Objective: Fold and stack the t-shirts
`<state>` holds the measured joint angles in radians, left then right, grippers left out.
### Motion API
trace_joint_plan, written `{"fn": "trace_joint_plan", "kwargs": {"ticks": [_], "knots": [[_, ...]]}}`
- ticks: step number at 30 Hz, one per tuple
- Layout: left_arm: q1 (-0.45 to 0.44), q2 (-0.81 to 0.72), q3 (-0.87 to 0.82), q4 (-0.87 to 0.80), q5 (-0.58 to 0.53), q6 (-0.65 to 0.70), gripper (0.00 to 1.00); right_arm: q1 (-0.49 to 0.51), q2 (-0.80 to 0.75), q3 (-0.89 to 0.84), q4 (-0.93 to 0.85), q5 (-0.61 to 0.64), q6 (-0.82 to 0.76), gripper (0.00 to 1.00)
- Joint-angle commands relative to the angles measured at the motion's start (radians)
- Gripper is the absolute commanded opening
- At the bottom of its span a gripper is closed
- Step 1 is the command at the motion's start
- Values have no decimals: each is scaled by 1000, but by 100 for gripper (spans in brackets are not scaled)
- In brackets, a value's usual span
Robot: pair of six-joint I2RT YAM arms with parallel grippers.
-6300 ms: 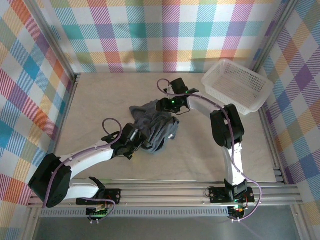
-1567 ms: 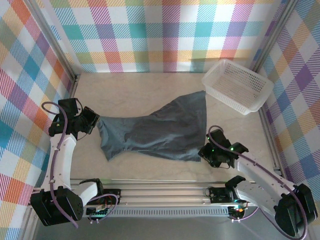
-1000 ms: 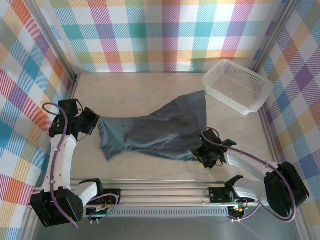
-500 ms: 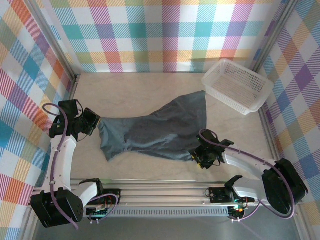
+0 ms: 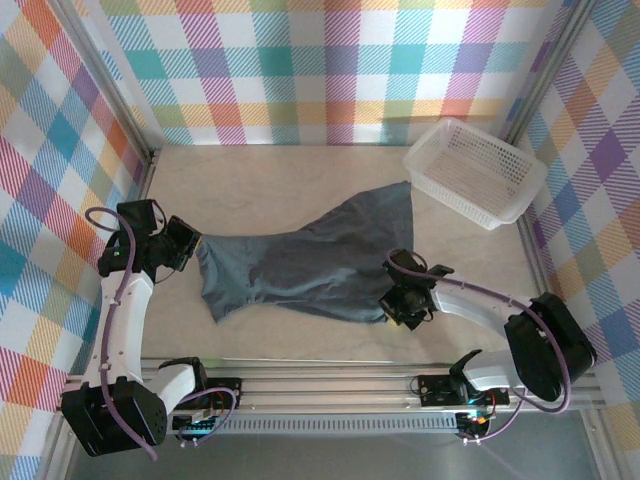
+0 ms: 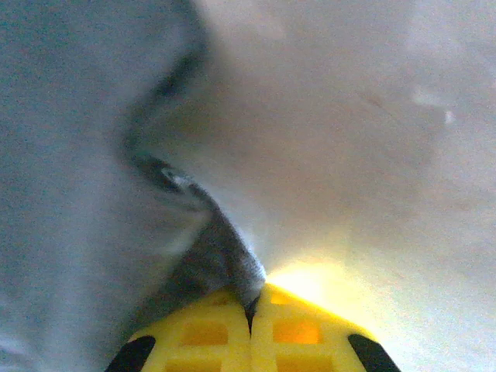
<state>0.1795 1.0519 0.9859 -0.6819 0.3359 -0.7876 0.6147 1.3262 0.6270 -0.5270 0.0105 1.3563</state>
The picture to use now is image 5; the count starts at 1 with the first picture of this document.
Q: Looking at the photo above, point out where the grey-blue t-shirt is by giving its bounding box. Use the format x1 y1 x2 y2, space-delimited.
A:
193 180 418 325

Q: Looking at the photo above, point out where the wide aluminium extrusion beam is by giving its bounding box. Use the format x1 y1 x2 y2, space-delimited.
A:
64 355 604 416

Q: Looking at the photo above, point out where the black circuit board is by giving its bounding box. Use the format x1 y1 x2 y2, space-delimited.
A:
172 412 221 446
457 409 494 444

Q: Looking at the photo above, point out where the white plastic mesh basket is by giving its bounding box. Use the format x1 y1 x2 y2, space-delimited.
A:
402 118 549 231

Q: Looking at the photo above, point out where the grey metal base sheet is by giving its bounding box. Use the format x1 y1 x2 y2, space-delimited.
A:
62 409 606 480

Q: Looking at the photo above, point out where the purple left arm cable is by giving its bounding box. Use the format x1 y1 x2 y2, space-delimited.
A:
85 207 239 461

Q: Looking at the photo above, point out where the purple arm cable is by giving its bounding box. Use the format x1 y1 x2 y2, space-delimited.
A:
85 207 239 461
385 248 572 444

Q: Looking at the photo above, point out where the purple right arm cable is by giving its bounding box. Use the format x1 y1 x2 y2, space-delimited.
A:
385 248 572 444

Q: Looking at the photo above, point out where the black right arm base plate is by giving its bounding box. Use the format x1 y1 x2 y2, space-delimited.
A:
417 374 511 406

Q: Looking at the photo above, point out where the slotted grey cable duct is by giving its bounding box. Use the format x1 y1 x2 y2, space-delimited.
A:
172 412 459 435

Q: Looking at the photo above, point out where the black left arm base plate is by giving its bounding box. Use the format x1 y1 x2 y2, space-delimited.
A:
172 372 244 409

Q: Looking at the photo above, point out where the aluminium frame post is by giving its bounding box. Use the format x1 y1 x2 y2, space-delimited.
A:
502 0 601 149
52 0 161 161

